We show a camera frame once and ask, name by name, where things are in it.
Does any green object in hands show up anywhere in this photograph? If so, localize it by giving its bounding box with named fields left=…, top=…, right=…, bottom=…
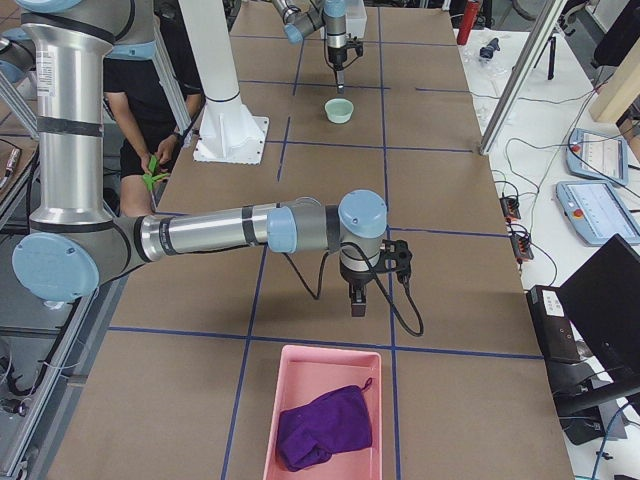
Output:
left=142, top=155, right=169, bottom=191

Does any aluminium frame post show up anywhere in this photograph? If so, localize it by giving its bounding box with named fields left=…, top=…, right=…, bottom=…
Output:
left=479, top=0, right=567, bottom=155

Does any black monitor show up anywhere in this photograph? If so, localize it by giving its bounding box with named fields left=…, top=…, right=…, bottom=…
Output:
left=557, top=234, right=639, bottom=374

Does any black camera cable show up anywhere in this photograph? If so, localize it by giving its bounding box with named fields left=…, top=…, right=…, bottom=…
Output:
left=284, top=244, right=426, bottom=336

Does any wooden beam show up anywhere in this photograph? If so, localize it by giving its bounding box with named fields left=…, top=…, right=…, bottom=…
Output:
left=589, top=41, right=640, bottom=123

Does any clear plastic box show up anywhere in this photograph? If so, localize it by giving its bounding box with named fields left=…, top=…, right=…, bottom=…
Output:
left=345, top=0, right=367, bottom=39

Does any purple cloth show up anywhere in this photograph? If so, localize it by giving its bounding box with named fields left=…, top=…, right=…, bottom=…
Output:
left=276, top=378, right=373, bottom=472

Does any far teach pendant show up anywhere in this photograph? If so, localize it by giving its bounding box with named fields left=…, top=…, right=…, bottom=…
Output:
left=566, top=128, right=629, bottom=186

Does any near teach pendant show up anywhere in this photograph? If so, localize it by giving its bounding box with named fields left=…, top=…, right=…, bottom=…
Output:
left=555, top=180, right=639, bottom=246

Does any person in black clothes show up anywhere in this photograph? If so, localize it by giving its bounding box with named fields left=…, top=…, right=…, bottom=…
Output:
left=104, top=15, right=203, bottom=217

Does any teach pendant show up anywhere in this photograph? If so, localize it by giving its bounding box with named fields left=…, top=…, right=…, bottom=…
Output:
left=555, top=180, right=639, bottom=246
left=566, top=128, right=629, bottom=186

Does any pink plastic bin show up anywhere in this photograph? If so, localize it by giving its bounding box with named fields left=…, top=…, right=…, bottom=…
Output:
left=263, top=345, right=383, bottom=479

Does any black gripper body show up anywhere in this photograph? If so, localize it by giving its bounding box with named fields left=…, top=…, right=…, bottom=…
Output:
left=340, top=247, right=380, bottom=292
left=326, top=32, right=348, bottom=71

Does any red bottle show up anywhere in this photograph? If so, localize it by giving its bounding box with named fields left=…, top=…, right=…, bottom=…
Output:
left=456, top=0, right=480, bottom=46

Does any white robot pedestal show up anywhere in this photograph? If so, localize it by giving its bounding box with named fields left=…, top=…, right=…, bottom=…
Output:
left=179, top=0, right=269, bottom=165

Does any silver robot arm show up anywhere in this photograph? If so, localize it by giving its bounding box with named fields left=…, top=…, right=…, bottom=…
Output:
left=272, top=0, right=349, bottom=94
left=12, top=1, right=387, bottom=316

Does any black computer box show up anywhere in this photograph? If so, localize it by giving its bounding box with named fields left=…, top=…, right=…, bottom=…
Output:
left=526, top=285, right=581, bottom=364

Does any mint green bowl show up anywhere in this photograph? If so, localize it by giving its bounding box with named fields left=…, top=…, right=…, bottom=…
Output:
left=324, top=98, right=354, bottom=124

